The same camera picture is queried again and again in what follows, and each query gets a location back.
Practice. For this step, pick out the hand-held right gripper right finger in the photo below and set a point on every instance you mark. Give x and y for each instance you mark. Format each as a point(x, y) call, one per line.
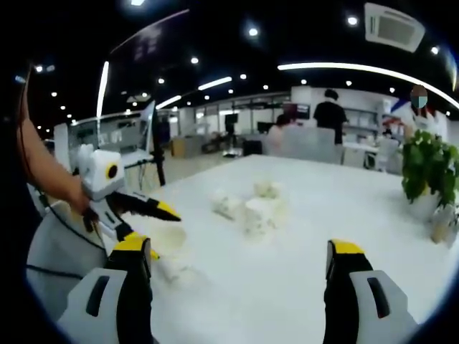
point(348, 294)

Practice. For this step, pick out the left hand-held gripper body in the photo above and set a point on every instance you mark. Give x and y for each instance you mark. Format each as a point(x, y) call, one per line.
point(102, 179)

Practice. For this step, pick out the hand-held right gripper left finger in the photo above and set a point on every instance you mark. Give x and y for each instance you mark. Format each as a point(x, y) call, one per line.
point(129, 286)

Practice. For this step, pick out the white printed paper cup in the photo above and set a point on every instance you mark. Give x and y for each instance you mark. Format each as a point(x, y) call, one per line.
point(267, 190)
point(179, 274)
point(258, 216)
point(224, 206)
point(172, 238)

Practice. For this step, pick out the person's left hand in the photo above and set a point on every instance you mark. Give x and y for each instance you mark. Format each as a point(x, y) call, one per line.
point(80, 199)

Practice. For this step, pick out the black pole stand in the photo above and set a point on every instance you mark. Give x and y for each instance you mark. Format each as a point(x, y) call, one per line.
point(159, 161)

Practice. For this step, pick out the standing display screen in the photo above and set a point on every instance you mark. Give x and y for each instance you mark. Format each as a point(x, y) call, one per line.
point(147, 136)

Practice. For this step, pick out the cardboard box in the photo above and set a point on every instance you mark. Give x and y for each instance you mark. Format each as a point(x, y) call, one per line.
point(183, 147)

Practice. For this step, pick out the white table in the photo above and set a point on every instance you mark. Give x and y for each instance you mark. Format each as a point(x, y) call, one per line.
point(269, 286)

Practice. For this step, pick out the short ceiling light strip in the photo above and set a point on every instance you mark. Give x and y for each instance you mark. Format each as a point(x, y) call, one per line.
point(103, 86)
point(215, 83)
point(168, 102)

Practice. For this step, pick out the small beige container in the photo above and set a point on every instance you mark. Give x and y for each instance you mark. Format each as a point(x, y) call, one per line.
point(441, 225)

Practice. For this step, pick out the black floor cabinet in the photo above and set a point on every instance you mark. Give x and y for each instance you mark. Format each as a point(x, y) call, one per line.
point(252, 147)

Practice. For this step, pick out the potted green plant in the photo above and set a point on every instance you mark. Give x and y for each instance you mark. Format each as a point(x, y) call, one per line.
point(426, 161)

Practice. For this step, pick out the white shelving unit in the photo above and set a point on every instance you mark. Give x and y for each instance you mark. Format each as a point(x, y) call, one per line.
point(362, 132)

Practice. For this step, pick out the group of ceiling spotlights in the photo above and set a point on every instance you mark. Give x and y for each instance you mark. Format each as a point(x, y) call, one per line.
point(253, 32)

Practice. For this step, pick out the long curved ceiling light strip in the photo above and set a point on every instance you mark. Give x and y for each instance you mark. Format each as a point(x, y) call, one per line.
point(322, 65)

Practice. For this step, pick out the ceiling air conditioner vent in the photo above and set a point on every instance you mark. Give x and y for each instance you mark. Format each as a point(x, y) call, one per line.
point(394, 27)

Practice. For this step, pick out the camera on tripod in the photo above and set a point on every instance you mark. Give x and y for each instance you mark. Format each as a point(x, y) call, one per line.
point(231, 122)

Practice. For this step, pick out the dark wall screen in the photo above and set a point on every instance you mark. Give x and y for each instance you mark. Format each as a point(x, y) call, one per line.
point(303, 111)

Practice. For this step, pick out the red blue striped wall banner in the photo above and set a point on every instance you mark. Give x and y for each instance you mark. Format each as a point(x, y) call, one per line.
point(398, 111)

